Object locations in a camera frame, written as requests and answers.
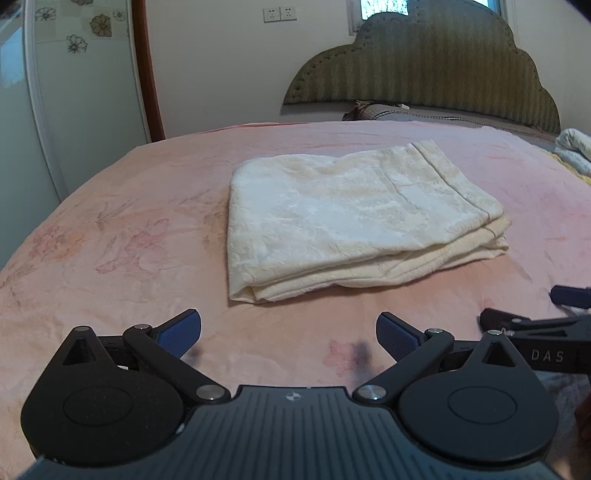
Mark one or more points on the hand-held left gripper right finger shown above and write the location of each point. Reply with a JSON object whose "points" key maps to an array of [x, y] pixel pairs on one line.
{"points": [[393, 334]]}

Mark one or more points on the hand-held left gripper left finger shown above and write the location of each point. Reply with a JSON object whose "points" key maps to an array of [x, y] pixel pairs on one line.
{"points": [[181, 330]]}

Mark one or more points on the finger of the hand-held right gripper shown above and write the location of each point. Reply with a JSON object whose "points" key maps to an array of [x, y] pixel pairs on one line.
{"points": [[570, 295], [521, 322]]}

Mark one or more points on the cream white towel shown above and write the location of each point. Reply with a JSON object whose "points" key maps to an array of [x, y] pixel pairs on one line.
{"points": [[351, 217]]}

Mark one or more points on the pink floral blanket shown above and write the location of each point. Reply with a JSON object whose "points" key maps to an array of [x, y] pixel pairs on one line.
{"points": [[115, 258]]}

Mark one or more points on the yellow blanket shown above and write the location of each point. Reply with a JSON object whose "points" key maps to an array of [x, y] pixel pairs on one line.
{"points": [[575, 167]]}

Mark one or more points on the white crumpled quilt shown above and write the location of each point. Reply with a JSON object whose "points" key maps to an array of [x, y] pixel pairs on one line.
{"points": [[576, 147]]}

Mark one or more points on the grey checked pillow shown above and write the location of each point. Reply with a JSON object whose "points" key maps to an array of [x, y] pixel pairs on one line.
{"points": [[443, 115]]}

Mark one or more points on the wardrobe door with flower stickers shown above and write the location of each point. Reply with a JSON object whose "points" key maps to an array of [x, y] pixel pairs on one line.
{"points": [[55, 101]]}

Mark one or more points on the olive padded headboard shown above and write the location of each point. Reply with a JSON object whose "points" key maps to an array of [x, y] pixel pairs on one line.
{"points": [[438, 60]]}

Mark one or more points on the window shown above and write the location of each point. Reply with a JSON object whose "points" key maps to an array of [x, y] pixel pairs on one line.
{"points": [[383, 8]]}

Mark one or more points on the brown wooden door frame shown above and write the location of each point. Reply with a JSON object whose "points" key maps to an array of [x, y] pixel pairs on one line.
{"points": [[150, 74]]}

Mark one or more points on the white wall socket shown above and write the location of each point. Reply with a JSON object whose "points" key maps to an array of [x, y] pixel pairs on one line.
{"points": [[271, 14], [288, 13]]}

